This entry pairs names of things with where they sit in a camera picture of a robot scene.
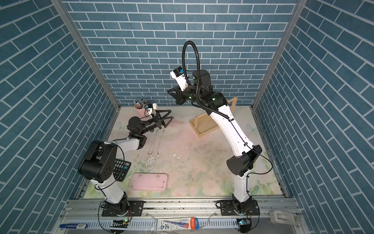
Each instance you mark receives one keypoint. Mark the blue marker pen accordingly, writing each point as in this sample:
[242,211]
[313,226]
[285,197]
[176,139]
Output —
[73,226]

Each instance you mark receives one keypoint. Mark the white plastic bracket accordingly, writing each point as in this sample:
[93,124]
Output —
[282,217]

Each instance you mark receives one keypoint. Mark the pink plastic tray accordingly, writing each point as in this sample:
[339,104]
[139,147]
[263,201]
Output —
[149,182]

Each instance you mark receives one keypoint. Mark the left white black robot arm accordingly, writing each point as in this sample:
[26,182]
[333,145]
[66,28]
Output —
[98,162]

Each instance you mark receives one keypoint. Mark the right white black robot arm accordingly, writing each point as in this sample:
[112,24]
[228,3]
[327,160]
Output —
[216,106]

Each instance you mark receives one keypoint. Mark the pink pen holder cup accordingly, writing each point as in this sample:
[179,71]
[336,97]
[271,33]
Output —
[142,111]

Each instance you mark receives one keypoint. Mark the black calculator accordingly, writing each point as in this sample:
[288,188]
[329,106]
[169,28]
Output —
[121,169]

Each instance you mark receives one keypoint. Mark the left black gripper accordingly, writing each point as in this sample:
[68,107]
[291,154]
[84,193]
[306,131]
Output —
[156,122]

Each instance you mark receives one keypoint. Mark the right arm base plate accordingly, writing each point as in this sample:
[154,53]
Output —
[234,207]

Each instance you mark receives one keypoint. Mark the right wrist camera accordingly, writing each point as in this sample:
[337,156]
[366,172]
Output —
[178,75]

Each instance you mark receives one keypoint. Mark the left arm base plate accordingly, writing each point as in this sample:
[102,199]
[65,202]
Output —
[124,208]

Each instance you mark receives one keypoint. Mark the wooden jewelry display stand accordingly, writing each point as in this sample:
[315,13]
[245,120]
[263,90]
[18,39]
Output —
[203,125]

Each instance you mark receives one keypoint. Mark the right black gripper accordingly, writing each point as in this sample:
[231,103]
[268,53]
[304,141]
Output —
[179,97]

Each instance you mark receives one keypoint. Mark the pens in cup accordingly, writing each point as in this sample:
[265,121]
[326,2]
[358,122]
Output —
[140,103]

